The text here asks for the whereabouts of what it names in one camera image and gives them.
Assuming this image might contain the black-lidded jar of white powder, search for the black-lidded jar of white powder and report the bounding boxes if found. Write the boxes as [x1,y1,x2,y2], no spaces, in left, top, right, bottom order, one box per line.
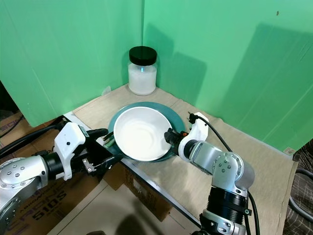
[128,46,158,96]

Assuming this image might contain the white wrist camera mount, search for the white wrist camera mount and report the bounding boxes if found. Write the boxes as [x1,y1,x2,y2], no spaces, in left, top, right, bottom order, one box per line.
[53,122,90,180]
[178,112,210,162]

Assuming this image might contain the black right upper arm cable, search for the black right upper arm cable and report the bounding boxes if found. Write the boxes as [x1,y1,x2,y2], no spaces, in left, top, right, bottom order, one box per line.
[246,190,261,235]

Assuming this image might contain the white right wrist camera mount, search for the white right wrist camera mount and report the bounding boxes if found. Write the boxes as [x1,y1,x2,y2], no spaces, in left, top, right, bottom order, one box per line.
[178,112,210,162]

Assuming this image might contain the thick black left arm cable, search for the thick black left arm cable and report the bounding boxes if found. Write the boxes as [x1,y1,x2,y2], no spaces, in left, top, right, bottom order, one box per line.
[2,128,63,162]
[0,117,67,155]

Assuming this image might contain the white table corner bracket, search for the white table corner bracket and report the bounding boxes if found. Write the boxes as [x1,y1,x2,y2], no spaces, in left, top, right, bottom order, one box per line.
[62,111,79,123]

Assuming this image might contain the dark plaid fabric seat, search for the dark plaid fabric seat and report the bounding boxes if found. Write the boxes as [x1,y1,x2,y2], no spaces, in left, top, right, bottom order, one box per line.
[285,151,313,235]

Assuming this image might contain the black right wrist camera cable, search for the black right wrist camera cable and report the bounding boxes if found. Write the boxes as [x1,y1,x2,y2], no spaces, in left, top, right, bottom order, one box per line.
[188,111,233,153]

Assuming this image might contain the green backdrop board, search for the green backdrop board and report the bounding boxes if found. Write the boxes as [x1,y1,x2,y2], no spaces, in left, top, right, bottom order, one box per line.
[142,0,313,154]
[0,0,145,128]

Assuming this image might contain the white ceramic bowl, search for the white ceramic bowl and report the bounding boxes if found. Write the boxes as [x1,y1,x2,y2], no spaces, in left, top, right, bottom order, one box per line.
[113,107,172,162]

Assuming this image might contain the teal round plate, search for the teal round plate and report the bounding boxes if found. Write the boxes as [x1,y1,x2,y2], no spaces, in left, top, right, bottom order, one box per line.
[108,101,186,161]

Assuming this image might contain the cardboard box with purple print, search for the cardboard box with purple print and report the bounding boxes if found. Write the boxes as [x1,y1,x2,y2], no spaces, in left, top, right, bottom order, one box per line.
[0,115,31,147]

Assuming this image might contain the small cardboard box under table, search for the small cardboard box under table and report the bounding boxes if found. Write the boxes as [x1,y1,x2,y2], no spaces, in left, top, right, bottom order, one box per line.
[103,159,178,222]

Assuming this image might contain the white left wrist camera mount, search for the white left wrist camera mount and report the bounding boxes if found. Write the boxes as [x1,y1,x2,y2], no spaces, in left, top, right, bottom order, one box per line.
[53,122,90,180]

